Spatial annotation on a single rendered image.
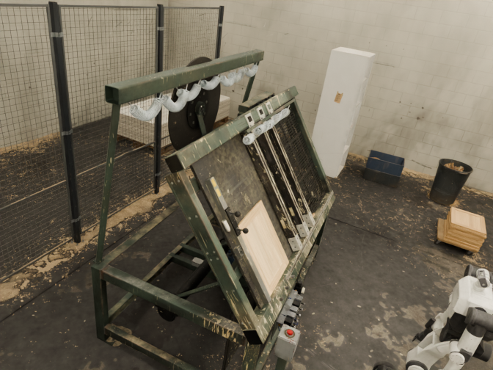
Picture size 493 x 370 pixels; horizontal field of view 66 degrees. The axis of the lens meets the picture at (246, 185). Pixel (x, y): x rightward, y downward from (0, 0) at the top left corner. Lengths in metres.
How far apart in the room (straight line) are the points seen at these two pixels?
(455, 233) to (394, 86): 3.13
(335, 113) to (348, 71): 0.68
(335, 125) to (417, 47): 2.05
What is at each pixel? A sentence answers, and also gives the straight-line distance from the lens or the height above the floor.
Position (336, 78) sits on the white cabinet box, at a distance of 6.31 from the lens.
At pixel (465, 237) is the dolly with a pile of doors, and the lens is 5.69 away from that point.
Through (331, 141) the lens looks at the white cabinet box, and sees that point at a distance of 6.54.
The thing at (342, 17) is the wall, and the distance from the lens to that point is 7.67.
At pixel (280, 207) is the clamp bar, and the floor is 1.25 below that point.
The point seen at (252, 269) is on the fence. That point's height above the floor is 1.13.
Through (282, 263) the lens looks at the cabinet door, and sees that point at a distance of 2.98.
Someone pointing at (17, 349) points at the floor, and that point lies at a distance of 3.76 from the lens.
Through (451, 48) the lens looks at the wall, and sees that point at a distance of 7.49.
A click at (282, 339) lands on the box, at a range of 2.49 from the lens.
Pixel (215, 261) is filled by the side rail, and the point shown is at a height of 1.30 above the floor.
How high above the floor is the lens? 2.80
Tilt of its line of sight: 28 degrees down
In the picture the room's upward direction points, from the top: 8 degrees clockwise
